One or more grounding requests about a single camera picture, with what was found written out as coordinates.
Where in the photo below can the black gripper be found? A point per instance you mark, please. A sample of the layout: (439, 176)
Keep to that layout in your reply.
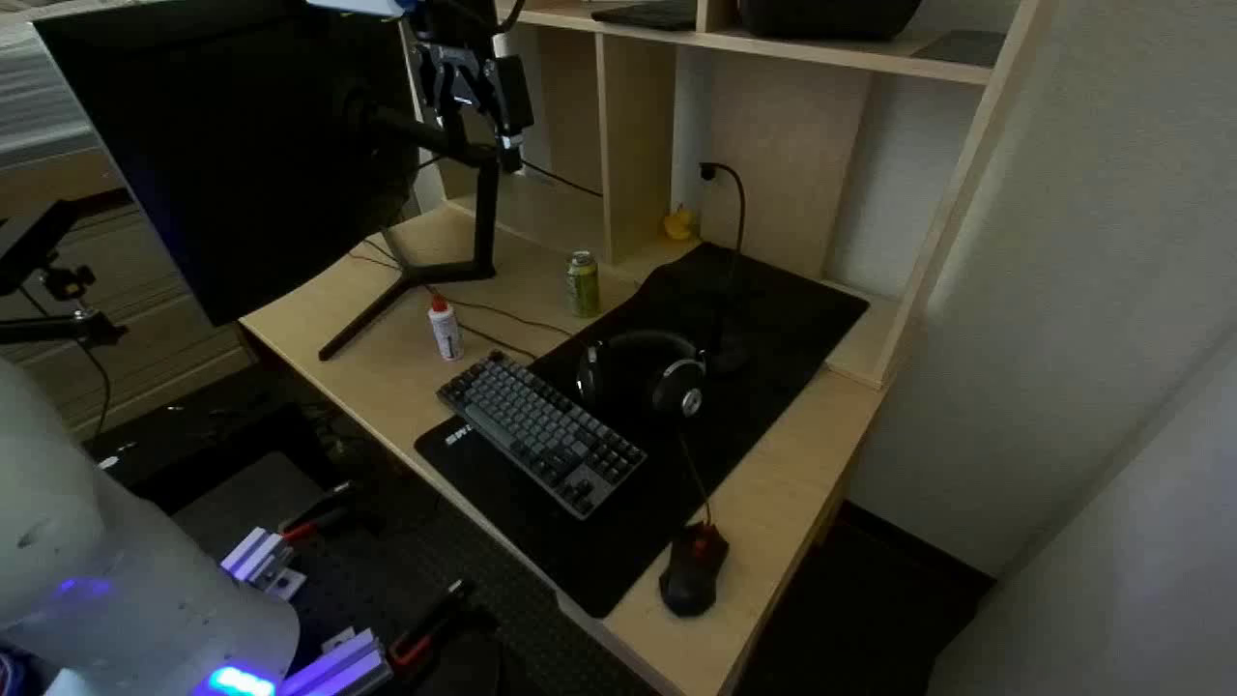
(461, 25)

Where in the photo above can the white bottle with red cap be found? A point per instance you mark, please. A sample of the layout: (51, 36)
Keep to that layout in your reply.
(446, 335)

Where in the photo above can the white robot base link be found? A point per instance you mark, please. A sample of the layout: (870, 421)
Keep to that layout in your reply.
(103, 565)

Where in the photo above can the black monitor stand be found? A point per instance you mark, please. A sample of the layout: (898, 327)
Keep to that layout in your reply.
(484, 217)

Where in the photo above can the black laptop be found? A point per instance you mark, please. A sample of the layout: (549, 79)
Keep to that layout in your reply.
(644, 11)

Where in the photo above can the green drink can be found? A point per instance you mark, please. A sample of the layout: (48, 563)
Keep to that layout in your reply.
(582, 286)

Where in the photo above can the small yellow toy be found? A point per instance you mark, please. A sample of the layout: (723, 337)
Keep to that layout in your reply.
(681, 225)

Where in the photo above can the black computer monitor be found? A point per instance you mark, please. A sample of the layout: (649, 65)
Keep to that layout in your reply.
(233, 157)

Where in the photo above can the black over-ear headphones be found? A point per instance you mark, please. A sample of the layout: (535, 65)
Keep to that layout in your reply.
(607, 372)

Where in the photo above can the light wooden shelf unit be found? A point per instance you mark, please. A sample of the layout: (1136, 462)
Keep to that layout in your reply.
(787, 141)

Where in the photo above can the grey mechanical keyboard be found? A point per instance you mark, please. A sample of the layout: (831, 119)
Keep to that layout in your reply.
(542, 431)

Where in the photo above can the black desk mat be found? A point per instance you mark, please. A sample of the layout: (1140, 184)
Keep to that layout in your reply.
(773, 320)

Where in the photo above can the black computer mouse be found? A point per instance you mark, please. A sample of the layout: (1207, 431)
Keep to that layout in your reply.
(692, 573)

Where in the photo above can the black camera tripod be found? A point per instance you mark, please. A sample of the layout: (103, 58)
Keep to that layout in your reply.
(63, 275)

